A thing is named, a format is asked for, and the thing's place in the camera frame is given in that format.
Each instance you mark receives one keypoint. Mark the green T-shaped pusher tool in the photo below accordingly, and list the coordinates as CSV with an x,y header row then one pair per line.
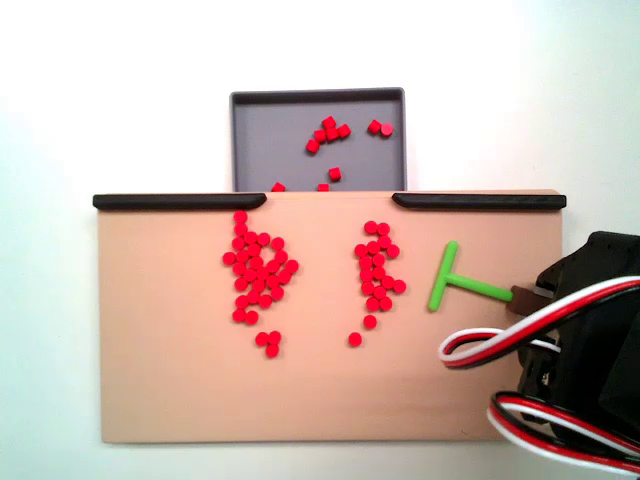
x,y
475,286

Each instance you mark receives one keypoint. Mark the red cylindrical granule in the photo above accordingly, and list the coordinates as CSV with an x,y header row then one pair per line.
x,y
368,287
238,243
241,229
361,250
278,187
272,350
251,317
262,274
261,338
291,266
387,281
281,256
334,173
386,129
372,303
263,239
370,227
374,126
399,286
320,135
272,281
312,146
277,243
383,229
370,321
366,274
328,122
256,262
384,241
365,262
272,266
355,339
378,272
323,188
253,296
378,260
239,268
242,256
239,314
242,301
393,251
373,247
285,276
258,285
265,301
254,249
385,303
240,217
331,134
229,258
277,293
379,292
251,237
274,336
250,275
241,284
343,131

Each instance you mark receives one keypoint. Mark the grey tray container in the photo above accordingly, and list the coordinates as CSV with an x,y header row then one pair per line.
x,y
280,150

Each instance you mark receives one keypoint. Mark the beige board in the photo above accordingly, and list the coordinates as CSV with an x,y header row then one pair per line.
x,y
175,375

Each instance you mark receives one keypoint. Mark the black rail strip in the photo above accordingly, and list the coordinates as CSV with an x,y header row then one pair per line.
x,y
480,201
175,201

